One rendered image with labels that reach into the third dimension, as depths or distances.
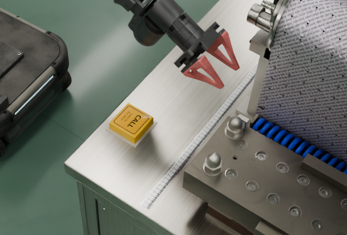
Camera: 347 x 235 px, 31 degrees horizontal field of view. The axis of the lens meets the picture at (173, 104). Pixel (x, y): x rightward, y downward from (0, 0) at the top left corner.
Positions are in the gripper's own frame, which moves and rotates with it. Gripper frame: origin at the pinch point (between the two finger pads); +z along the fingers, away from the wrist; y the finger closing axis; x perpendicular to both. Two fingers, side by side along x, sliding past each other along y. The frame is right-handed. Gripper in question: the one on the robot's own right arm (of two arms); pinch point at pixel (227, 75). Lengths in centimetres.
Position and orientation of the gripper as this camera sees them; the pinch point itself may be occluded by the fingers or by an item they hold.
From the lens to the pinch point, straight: 122.2
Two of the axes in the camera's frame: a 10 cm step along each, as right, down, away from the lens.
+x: 4.3, -3.4, -8.4
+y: -5.6, 6.3, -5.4
